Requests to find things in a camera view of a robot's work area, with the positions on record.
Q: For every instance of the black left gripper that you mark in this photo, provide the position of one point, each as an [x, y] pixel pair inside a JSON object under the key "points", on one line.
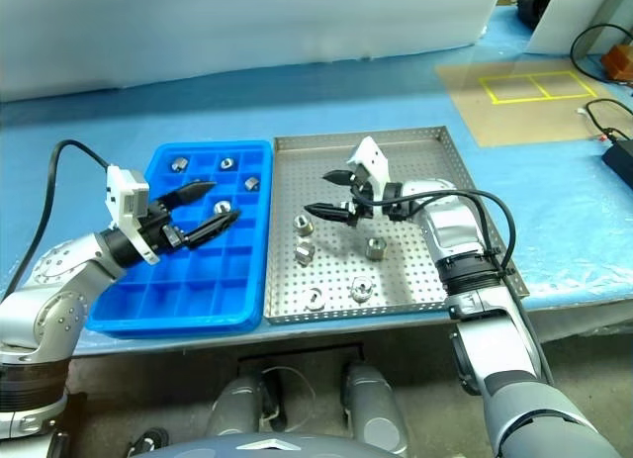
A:
{"points": [[163, 228]]}

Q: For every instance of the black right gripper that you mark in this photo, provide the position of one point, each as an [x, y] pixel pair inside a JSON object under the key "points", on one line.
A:
{"points": [[360, 210]]}

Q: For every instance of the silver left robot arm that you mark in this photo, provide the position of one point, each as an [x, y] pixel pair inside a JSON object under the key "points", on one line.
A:
{"points": [[59, 270]]}

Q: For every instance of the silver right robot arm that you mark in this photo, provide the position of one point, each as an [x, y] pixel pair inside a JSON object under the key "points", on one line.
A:
{"points": [[455, 230]]}

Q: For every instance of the blue compartment tray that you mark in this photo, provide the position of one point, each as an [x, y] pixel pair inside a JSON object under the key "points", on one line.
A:
{"points": [[168, 295]]}

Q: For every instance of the metal nut in bin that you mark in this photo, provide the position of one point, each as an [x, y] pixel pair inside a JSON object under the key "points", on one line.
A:
{"points": [[179, 163], [252, 182], [227, 162], [221, 206]]}

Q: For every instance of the metal nut in tray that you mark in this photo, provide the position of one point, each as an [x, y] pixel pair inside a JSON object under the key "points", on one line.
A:
{"points": [[376, 247]]}

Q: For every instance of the blue table cover sheet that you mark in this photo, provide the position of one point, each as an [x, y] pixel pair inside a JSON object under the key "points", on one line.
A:
{"points": [[346, 97]]}

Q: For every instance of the perforated metal tray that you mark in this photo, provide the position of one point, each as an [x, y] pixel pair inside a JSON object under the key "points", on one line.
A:
{"points": [[395, 280]]}

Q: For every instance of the black floor plate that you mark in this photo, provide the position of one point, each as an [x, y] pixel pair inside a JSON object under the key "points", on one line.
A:
{"points": [[297, 356]]}

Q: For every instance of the large white foam board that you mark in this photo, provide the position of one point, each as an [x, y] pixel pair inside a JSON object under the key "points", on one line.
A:
{"points": [[198, 23]]}

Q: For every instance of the grey rounded robot leg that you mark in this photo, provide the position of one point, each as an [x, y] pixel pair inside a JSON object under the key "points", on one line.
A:
{"points": [[237, 403], [371, 403]]}

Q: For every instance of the brown cardboard sheet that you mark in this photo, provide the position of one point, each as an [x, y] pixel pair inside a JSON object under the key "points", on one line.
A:
{"points": [[519, 121]]}

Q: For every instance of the black floor object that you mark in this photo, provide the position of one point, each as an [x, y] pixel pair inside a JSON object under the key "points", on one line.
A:
{"points": [[151, 440]]}

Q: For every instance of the grey robot chest housing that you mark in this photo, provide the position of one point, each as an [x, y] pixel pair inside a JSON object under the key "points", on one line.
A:
{"points": [[267, 448]]}

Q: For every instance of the black rounded device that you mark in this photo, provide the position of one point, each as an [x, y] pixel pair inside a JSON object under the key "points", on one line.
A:
{"points": [[528, 5]]}

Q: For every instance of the black power adapter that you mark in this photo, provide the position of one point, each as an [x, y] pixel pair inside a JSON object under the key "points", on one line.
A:
{"points": [[620, 158]]}

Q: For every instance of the small white board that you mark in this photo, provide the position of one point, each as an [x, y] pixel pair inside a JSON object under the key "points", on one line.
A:
{"points": [[559, 13]]}

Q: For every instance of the brown wooden block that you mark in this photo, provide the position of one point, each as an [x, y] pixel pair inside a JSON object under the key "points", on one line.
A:
{"points": [[618, 60]]}

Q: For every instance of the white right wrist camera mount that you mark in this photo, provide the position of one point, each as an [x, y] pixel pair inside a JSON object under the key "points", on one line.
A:
{"points": [[371, 156]]}

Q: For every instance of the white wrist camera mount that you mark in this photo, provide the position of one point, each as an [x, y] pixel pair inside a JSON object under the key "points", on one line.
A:
{"points": [[121, 191], [371, 156]]}

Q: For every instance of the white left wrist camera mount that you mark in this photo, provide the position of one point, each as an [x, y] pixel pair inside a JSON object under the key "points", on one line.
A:
{"points": [[121, 191]]}

